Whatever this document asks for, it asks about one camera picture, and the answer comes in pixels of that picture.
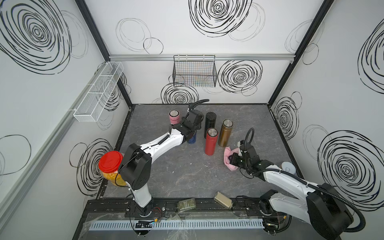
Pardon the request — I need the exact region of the white wire shelf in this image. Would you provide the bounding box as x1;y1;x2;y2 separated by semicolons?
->
74;62;124;123

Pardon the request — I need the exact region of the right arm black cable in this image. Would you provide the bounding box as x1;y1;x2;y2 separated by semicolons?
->
243;127;367;233

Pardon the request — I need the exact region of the blue thermos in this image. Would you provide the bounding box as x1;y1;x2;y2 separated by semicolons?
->
188;133;197;144

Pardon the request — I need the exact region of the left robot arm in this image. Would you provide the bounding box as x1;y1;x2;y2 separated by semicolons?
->
118;109;204;210

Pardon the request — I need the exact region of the white lid can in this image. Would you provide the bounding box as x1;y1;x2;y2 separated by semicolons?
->
281;162;297;176

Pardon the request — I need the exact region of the beige sponge block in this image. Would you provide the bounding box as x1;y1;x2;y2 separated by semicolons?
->
214;192;233;210

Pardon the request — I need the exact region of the gold thermos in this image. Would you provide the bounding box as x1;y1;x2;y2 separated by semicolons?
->
218;119;234;148

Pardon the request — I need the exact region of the green scouring pad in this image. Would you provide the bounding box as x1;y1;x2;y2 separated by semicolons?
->
177;198;197;212

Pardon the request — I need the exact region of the red thermos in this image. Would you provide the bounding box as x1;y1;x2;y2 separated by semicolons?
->
205;128;218;156

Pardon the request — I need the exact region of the pink microfiber cloth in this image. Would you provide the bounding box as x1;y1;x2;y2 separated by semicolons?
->
223;146;241;172

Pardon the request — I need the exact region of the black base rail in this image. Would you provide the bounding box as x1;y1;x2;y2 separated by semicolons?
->
83;197;288;219

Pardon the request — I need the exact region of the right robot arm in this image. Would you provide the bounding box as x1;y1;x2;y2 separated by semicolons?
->
224;141;354;240

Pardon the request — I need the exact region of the red lid snack jar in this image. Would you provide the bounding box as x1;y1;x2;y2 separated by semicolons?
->
99;151;127;187

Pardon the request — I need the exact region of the black wire basket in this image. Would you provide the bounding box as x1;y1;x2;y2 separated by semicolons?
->
172;55;218;88

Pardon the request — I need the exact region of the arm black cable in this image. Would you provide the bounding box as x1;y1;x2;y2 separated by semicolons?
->
188;98;210;112
243;127;367;233

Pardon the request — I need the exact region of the black thermos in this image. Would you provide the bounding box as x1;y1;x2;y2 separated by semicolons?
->
204;112;217;138

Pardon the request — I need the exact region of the pink thermos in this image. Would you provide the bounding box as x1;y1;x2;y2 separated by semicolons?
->
169;110;181;125

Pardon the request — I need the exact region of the white cable duct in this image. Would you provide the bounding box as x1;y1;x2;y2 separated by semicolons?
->
89;219;265;231

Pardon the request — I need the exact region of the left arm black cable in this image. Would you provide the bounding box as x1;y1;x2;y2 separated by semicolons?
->
188;98;210;112

